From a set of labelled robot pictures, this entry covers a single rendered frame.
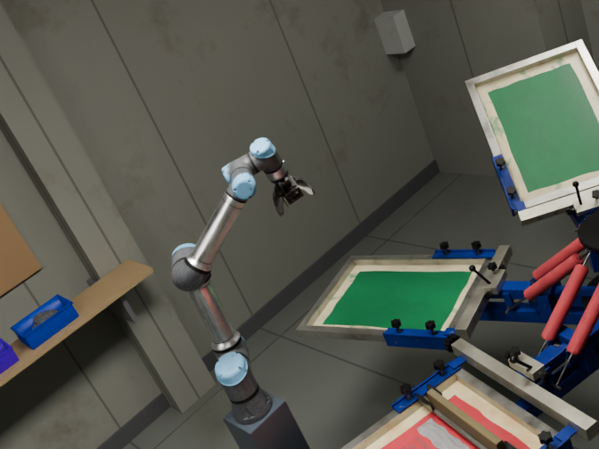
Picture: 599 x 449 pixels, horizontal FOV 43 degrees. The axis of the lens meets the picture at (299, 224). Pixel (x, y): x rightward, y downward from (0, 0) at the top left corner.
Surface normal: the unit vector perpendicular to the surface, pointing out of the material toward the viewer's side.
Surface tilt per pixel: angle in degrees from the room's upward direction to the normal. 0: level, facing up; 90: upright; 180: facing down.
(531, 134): 32
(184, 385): 90
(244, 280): 90
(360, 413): 0
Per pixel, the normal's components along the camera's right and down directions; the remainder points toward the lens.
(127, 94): 0.63, 0.12
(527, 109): -0.32, -0.45
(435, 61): -0.69, 0.55
